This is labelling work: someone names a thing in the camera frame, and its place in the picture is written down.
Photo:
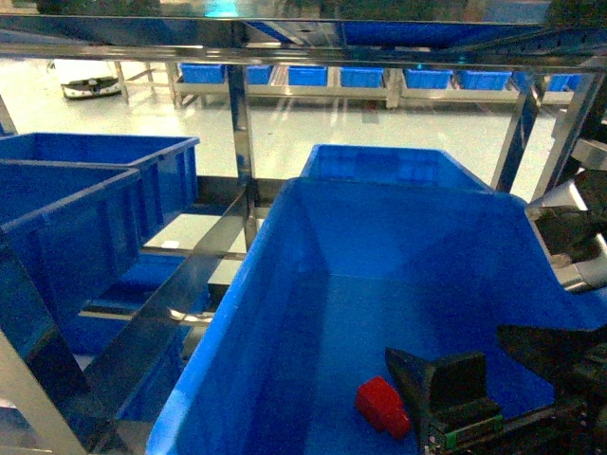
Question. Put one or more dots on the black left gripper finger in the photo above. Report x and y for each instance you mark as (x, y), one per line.
(446, 398)

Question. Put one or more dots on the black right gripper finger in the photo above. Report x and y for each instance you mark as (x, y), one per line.
(570, 360)

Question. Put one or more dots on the upper left blue crate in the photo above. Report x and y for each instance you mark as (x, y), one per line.
(74, 228)

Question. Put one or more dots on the stainless steel shelf rack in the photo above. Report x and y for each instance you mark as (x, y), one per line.
(98, 384)

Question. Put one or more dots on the large blue crate on shelf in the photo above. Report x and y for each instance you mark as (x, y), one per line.
(340, 271)

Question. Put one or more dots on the red block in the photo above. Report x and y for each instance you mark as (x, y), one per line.
(381, 406)

